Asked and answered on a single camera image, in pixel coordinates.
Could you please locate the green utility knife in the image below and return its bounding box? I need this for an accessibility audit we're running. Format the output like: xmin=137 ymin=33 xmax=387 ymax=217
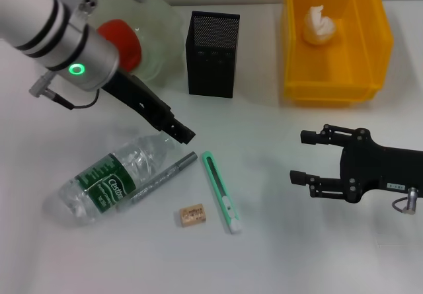
xmin=201 ymin=151 xmax=243 ymax=235

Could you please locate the yellow plastic bin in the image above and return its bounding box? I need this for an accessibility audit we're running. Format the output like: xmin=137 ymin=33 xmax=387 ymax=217
xmin=280 ymin=0 xmax=395 ymax=107

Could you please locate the clear water bottle green label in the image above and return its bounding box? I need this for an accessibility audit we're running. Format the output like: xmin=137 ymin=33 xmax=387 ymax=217
xmin=42 ymin=133 xmax=176 ymax=229

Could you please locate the arm connector with cable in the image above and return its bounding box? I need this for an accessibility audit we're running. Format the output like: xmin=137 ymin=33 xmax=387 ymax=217
xmin=391 ymin=188 xmax=421 ymax=215
xmin=28 ymin=72 xmax=100 ymax=111

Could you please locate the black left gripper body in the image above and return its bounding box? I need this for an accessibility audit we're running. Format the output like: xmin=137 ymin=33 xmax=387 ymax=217
xmin=101 ymin=68 xmax=175 ymax=132

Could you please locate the red-orange fruit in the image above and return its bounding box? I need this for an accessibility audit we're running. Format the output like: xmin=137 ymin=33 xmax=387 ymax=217
xmin=96 ymin=18 xmax=143 ymax=73

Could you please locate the tan eraser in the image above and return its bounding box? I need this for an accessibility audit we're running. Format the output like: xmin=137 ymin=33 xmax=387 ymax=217
xmin=179 ymin=203 xmax=208 ymax=228

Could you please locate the pale green glass fruit bowl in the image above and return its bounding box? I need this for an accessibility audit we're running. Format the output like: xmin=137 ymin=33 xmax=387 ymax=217
xmin=89 ymin=0 xmax=185 ymax=89

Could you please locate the left arm connector with cable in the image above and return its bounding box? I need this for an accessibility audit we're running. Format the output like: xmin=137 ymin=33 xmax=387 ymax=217
xmin=28 ymin=72 xmax=100 ymax=111

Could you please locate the black mesh pen holder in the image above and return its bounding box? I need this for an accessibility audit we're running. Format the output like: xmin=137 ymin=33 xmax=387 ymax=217
xmin=184 ymin=11 xmax=241 ymax=100

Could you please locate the white paper ball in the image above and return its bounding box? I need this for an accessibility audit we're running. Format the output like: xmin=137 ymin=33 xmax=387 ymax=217
xmin=302 ymin=5 xmax=338 ymax=46

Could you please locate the silver grey pen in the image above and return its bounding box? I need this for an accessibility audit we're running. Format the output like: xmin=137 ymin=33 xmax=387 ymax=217
xmin=115 ymin=151 xmax=198 ymax=213

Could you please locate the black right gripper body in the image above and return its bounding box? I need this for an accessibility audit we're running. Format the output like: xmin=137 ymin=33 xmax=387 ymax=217
xmin=338 ymin=128 xmax=423 ymax=205

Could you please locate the right arm connector with cable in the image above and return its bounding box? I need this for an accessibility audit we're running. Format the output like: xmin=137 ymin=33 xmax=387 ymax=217
xmin=391 ymin=188 xmax=421 ymax=215

